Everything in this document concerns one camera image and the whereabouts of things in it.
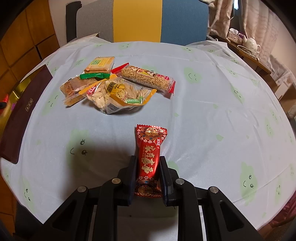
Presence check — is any red ornate candy packet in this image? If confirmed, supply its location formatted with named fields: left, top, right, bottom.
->
left=135, top=124, right=168, bottom=198

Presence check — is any beige patterned curtain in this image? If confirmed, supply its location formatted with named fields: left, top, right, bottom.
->
left=203, top=0, right=280, bottom=64

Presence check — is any sesame stick squirrel packet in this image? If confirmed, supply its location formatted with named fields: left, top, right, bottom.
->
left=111, top=63, right=176, bottom=94

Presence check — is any grey yellow blue chair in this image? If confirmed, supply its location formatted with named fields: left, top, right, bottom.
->
left=76, top=1, right=209, bottom=46

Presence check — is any round woven tray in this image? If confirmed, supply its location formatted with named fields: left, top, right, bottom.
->
left=237, top=45, right=258, bottom=59

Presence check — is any patterned tissue box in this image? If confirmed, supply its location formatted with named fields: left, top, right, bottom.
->
left=227, top=28, right=245, bottom=45

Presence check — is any orange peanut snack bag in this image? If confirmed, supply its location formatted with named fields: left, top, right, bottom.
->
left=79, top=75, right=157, bottom=114

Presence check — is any cardboard box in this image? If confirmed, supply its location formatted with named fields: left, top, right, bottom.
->
left=268, top=54, right=296, bottom=112

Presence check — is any white teapot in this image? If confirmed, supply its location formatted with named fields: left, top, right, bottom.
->
left=243, top=37, right=261, bottom=54

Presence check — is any yellow green cracker packet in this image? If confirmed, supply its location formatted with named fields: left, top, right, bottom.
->
left=79, top=56, right=115, bottom=79

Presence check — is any bright red snack packet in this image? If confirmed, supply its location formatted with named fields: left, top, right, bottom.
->
left=0, top=94, right=9, bottom=110

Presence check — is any gold tin box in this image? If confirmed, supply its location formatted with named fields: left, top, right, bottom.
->
left=1, top=65, right=53, bottom=164

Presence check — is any pink quilted jacket sleeve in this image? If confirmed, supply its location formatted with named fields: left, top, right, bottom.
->
left=269, top=198, right=295, bottom=228

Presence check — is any pale blue smiley tablecloth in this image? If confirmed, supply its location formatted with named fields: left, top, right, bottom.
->
left=1, top=38, right=295, bottom=228

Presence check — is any wooden side table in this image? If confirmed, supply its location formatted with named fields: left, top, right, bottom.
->
left=213, top=35, right=271, bottom=76

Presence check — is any clear brown pastry packet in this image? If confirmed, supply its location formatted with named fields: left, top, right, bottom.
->
left=60, top=77, right=97, bottom=106

